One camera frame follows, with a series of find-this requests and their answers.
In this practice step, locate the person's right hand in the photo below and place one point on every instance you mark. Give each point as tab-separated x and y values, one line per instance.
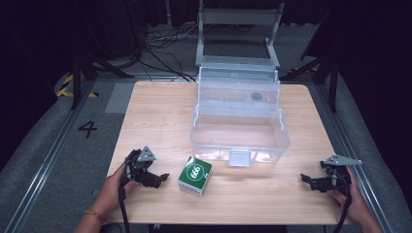
358	200

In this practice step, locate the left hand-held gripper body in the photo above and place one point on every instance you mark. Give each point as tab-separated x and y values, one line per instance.
137	168

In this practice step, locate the black tripod stand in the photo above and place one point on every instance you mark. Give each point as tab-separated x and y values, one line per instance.
332	77
77	77

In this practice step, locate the grey metal stand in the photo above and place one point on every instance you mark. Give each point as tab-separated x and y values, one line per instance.
239	16

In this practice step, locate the green and white box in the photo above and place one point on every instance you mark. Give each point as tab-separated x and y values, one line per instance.
194	176

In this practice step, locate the clear plastic storage box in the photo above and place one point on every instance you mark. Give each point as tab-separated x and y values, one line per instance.
239	136

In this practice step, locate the yellow and black floor tape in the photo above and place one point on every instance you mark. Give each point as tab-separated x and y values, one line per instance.
66	89

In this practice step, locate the person's left hand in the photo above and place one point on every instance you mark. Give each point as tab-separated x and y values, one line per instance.
111	191

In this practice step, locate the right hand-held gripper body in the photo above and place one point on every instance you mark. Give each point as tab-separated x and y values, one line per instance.
338	178

